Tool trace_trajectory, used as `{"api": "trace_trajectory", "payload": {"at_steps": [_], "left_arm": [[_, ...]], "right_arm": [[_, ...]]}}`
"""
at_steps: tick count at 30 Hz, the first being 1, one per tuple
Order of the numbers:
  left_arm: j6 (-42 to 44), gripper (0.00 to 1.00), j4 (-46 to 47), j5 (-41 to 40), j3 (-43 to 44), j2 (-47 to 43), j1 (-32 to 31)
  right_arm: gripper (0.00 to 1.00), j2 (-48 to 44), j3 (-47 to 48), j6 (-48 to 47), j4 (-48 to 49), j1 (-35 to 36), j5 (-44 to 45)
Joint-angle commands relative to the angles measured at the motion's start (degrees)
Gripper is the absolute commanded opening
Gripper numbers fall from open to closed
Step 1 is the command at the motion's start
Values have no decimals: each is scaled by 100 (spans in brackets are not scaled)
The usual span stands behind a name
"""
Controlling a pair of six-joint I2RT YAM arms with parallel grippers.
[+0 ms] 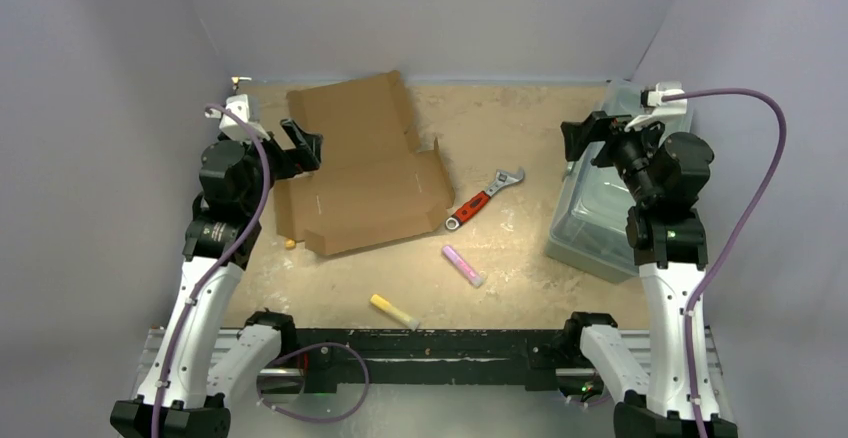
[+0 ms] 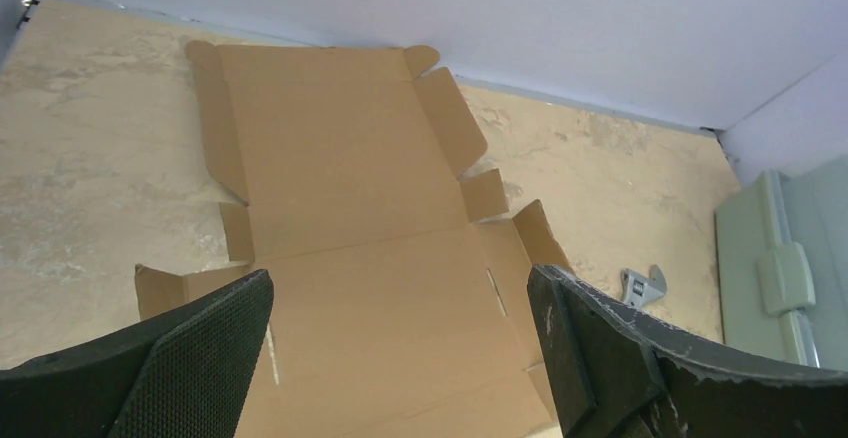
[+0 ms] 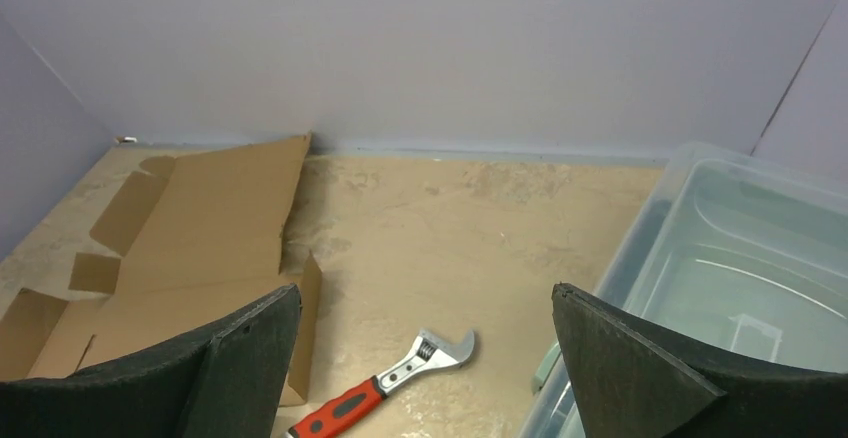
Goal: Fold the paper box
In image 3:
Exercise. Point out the clear plastic storage bin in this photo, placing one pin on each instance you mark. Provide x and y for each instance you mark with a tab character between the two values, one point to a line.
734	252

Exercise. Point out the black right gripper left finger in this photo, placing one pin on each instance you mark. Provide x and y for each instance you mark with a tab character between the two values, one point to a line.
222	379

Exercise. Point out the red handled adjustable wrench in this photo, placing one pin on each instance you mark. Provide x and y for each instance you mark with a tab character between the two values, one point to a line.
428	353

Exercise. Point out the brown cardboard box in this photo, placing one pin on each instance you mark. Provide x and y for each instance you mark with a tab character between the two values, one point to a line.
190	239

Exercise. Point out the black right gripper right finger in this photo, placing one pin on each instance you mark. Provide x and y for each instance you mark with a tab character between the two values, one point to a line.
634	378

